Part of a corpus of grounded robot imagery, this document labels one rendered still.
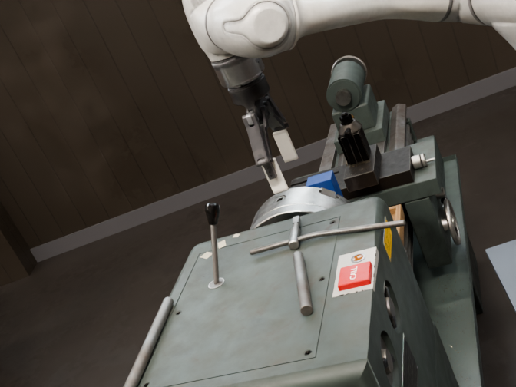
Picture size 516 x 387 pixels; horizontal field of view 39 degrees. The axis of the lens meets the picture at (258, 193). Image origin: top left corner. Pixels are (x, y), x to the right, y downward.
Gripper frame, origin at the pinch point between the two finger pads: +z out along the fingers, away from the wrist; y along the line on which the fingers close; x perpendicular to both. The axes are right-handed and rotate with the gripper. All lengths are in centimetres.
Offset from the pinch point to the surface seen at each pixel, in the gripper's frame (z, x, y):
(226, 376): 16.7, 11.0, -38.7
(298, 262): 14.5, 1.0, -11.9
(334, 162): 57, 24, 129
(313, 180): 31, 14, 60
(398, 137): 56, -3, 132
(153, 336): 15.0, 29.4, -24.9
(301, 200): 19.1, 7.5, 24.5
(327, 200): 22.0, 2.0, 26.1
